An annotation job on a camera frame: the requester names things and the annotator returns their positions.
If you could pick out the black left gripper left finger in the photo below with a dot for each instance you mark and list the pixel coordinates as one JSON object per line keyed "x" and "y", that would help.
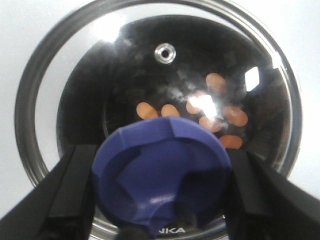
{"x": 61, "y": 206}

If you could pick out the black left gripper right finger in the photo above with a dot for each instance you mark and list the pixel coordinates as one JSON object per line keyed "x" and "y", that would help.
{"x": 261, "y": 204}

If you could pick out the orange ham slice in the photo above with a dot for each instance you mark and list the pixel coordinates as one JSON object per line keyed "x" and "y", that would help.
{"x": 231, "y": 141}
{"x": 212, "y": 124}
{"x": 216, "y": 83}
{"x": 146, "y": 111}
{"x": 235, "y": 115}
{"x": 169, "y": 110}

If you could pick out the glass lid with blue knob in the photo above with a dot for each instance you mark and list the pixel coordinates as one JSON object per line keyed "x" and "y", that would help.
{"x": 163, "y": 178}

